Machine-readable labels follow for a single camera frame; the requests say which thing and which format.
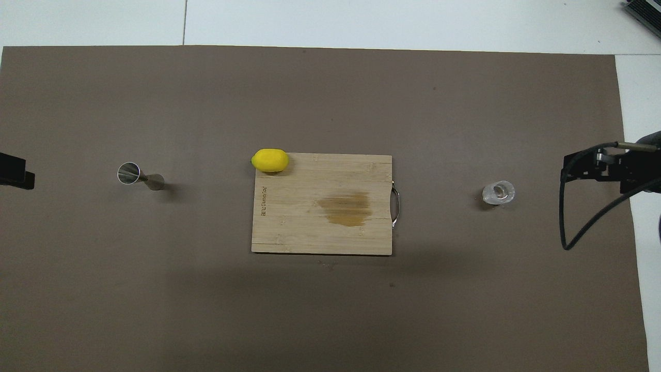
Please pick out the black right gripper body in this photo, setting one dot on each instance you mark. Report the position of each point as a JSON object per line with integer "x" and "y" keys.
{"x": 640, "y": 170}

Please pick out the clear glass cup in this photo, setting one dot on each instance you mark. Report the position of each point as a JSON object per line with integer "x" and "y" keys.
{"x": 498, "y": 192}

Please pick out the steel cocktail jigger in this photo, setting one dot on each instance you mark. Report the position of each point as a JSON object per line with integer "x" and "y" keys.
{"x": 129, "y": 173}

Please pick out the grey ribbed device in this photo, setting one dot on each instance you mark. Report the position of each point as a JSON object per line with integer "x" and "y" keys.
{"x": 648, "y": 9}

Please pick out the brown paper table mat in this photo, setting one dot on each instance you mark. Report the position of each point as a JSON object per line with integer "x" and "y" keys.
{"x": 155, "y": 284}

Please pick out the yellow lemon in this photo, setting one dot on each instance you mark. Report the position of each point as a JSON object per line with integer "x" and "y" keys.
{"x": 269, "y": 160}

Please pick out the wooden cutting board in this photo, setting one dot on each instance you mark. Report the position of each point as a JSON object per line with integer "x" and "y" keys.
{"x": 310, "y": 232}

